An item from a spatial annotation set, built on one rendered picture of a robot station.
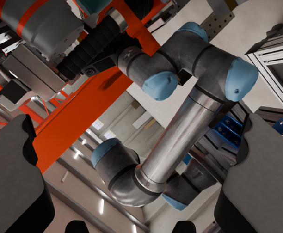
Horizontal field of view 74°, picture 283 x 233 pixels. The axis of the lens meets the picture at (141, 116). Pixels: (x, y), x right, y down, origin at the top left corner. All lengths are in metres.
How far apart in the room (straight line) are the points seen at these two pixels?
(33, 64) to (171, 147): 0.31
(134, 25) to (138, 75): 0.60
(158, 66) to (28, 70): 0.25
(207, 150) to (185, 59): 0.51
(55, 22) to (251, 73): 0.42
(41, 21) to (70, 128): 0.64
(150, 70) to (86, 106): 0.62
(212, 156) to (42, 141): 0.82
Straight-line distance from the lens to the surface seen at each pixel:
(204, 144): 0.84
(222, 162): 0.91
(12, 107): 0.39
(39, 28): 0.50
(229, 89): 0.39
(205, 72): 0.41
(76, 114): 1.01
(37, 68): 0.36
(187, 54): 0.43
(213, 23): 1.35
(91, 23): 0.61
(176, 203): 0.92
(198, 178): 0.90
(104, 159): 0.58
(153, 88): 0.42
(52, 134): 1.05
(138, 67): 0.45
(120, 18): 0.37
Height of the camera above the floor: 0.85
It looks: level
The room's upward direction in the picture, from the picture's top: 135 degrees counter-clockwise
